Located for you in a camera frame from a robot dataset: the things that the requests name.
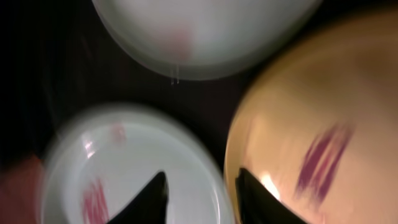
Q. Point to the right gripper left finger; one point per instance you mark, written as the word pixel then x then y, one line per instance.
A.
pixel 149 206

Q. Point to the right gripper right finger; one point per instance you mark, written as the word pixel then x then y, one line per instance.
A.
pixel 257 205

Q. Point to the light blue plate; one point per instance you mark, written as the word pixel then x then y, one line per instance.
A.
pixel 104 157
pixel 202 39

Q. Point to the yellow plate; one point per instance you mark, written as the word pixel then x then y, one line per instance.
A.
pixel 318 128

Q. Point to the round black serving tray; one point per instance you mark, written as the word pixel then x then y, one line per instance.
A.
pixel 57 60

